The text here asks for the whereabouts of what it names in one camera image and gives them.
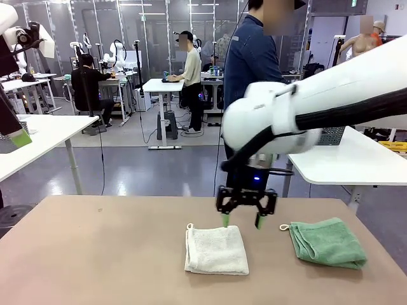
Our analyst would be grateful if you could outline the grey step stool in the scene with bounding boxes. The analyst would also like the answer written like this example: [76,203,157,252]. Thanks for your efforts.
[156,111,179,141]

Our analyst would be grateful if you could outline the white table with rounded corner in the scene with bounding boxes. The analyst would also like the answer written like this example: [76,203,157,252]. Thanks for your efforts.
[286,125,407,210]

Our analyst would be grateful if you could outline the black tripod with white head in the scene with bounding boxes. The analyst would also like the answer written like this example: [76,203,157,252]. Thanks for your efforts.
[330,34,347,69]

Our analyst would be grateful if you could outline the black tripod pole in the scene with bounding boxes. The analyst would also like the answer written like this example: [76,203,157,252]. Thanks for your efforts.
[132,39,146,98]

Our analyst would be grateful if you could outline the white standing desk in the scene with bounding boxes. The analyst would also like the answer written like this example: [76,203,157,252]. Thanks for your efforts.
[142,78,186,151]

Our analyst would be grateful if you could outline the black right arm cable sleeve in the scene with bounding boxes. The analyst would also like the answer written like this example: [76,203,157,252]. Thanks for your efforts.
[221,88,407,174]

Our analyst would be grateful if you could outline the person in denim jacket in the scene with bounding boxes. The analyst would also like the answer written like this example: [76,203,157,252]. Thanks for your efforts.
[221,0,307,198]

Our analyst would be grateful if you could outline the person in beige t-shirt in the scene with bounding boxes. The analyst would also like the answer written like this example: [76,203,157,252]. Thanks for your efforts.
[167,30,204,135]

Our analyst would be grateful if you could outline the black bags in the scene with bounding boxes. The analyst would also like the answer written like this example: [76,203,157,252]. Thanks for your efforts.
[303,62,327,79]

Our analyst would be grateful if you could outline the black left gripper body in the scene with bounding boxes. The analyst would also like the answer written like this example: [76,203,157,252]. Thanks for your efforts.
[0,34,20,79]

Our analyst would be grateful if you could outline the white terry towel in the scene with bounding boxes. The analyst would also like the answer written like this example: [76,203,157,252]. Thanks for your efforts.
[184,222,250,276]

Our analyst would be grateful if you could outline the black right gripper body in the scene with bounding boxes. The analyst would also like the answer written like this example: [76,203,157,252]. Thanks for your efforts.
[235,165,270,200]

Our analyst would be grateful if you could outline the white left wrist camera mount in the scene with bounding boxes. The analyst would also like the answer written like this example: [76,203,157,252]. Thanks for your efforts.
[6,21,57,60]

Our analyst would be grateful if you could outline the grey frame workbench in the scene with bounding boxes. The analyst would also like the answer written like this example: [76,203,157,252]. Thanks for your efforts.
[52,71,139,123]

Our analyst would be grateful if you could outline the white workbench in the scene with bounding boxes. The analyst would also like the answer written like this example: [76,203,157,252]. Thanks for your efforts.
[0,72,63,115]

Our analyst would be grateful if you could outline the black round base plate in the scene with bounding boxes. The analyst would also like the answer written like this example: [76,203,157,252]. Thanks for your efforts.
[0,205,34,228]

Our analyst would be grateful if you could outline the seated person in black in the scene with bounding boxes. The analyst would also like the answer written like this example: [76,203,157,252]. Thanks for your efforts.
[70,53,115,128]

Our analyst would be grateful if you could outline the bare torso mannequin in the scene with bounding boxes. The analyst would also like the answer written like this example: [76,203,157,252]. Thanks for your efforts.
[339,15,379,60]

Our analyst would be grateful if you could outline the white table with grey leg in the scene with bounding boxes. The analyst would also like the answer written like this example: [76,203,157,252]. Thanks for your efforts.
[0,114,100,195]

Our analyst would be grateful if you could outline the yellow crate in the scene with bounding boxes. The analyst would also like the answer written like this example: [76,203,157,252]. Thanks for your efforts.
[378,140,407,157]

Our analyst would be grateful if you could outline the green towel with white loop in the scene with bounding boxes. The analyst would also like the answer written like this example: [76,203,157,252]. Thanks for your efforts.
[279,217,368,271]

